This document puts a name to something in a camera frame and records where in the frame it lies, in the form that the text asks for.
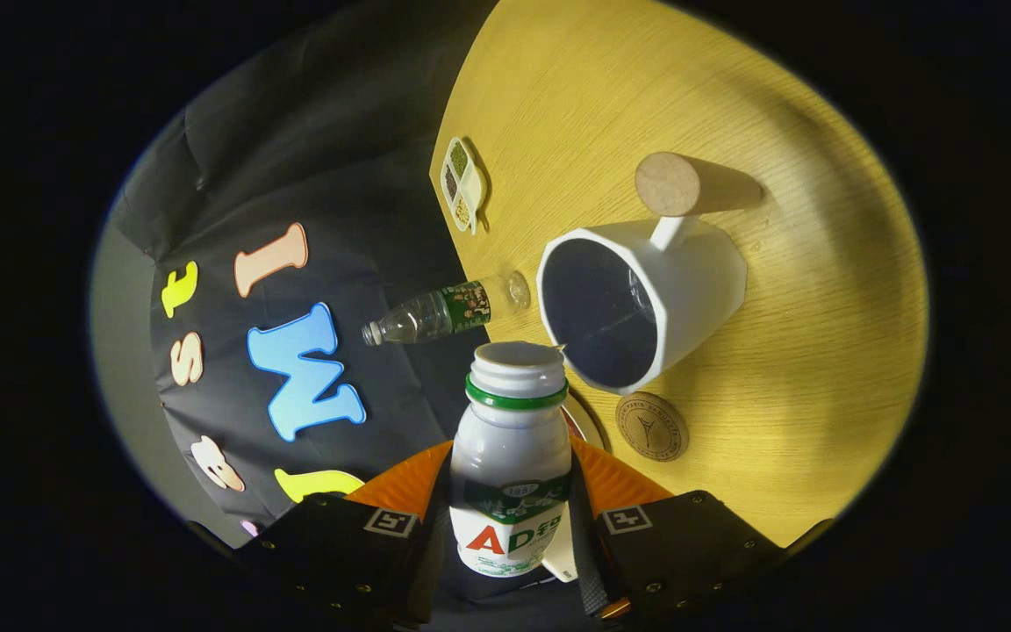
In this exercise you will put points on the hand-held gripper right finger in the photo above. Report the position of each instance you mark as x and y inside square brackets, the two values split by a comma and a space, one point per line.
[589, 562]

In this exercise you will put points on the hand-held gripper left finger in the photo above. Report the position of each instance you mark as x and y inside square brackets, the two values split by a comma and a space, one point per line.
[339, 553]

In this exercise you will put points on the white juice bottle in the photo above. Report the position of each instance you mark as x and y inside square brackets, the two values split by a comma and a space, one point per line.
[510, 439]

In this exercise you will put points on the round cork coaster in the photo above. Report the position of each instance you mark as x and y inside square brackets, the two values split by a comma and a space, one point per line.
[652, 427]

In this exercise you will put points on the clear plastic water bottle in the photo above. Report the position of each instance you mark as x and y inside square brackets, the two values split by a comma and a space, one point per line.
[435, 312]

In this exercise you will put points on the white flat object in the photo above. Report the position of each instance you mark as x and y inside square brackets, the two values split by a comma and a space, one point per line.
[567, 553]

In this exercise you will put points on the white round plate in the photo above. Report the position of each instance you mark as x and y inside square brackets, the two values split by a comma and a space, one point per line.
[593, 426]

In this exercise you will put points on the wooden table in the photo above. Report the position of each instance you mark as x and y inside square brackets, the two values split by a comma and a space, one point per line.
[821, 351]

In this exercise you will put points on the white divided seasoning dish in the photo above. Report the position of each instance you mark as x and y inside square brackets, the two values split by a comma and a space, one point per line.
[462, 184]

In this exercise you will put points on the black backdrop cloth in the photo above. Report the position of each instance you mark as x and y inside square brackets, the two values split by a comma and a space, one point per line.
[339, 132]

